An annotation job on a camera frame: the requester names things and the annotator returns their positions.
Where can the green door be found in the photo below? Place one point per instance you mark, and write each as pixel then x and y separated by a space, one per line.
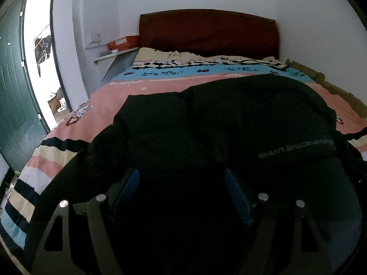
pixel 14 91

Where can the black hooded jacket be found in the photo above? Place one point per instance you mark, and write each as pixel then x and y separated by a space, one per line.
pixel 229 120

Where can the white wall switch plate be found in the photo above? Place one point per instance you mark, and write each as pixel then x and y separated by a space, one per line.
pixel 94 38

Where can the white wall shelf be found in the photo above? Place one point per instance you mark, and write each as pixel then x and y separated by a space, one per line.
pixel 114 60

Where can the striped cartoon printed blanket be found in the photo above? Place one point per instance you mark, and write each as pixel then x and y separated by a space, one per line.
pixel 114 91

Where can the hanging dark clothes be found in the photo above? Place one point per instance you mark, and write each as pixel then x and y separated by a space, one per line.
pixel 43 44

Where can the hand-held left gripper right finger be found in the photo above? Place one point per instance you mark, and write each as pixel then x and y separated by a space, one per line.
pixel 238 195

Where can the dark red headboard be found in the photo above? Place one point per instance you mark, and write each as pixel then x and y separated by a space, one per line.
pixel 209 31

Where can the brown cardboard sheet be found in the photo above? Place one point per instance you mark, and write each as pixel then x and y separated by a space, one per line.
pixel 338 90

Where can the orange box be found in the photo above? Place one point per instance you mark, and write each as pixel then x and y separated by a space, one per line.
pixel 126 42

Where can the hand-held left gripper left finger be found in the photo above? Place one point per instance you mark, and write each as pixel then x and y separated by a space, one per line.
pixel 130 189

